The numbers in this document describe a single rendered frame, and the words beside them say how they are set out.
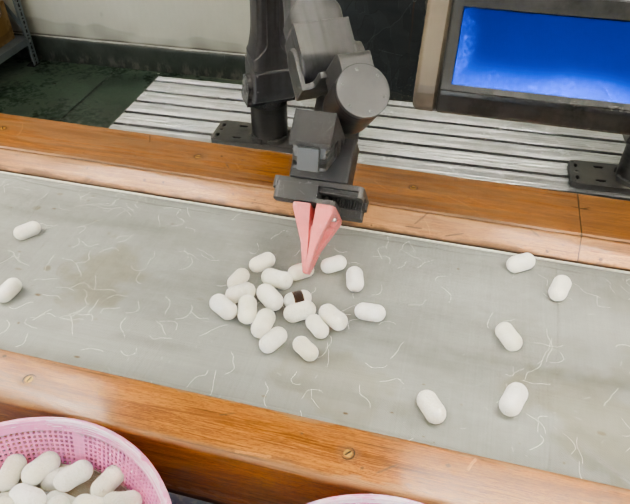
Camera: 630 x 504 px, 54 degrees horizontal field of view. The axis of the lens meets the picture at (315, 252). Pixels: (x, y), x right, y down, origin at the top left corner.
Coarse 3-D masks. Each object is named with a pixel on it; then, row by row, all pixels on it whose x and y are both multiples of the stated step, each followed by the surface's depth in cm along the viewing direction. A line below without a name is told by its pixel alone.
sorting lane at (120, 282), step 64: (0, 192) 84; (64, 192) 84; (128, 192) 84; (0, 256) 74; (64, 256) 74; (128, 256) 74; (192, 256) 74; (320, 256) 74; (384, 256) 74; (448, 256) 74; (0, 320) 66; (64, 320) 66; (128, 320) 66; (192, 320) 66; (384, 320) 66; (448, 320) 66; (512, 320) 66; (576, 320) 66; (192, 384) 60; (256, 384) 60; (320, 384) 60; (384, 384) 60; (448, 384) 60; (576, 384) 60; (448, 448) 55; (512, 448) 55; (576, 448) 55
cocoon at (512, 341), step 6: (498, 324) 64; (504, 324) 63; (510, 324) 64; (498, 330) 63; (504, 330) 63; (510, 330) 63; (498, 336) 64; (504, 336) 63; (510, 336) 62; (516, 336) 62; (504, 342) 63; (510, 342) 62; (516, 342) 62; (522, 342) 62; (510, 348) 62; (516, 348) 62
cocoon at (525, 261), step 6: (510, 258) 72; (516, 258) 71; (522, 258) 71; (528, 258) 71; (534, 258) 72; (510, 264) 71; (516, 264) 71; (522, 264) 71; (528, 264) 71; (534, 264) 72; (510, 270) 72; (516, 270) 71; (522, 270) 71
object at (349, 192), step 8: (280, 176) 69; (288, 176) 68; (312, 184) 68; (320, 184) 68; (328, 184) 68; (336, 184) 67; (344, 184) 67; (320, 192) 68; (328, 192) 68; (336, 192) 68; (344, 192) 68; (352, 192) 67; (360, 192) 67; (360, 200) 67
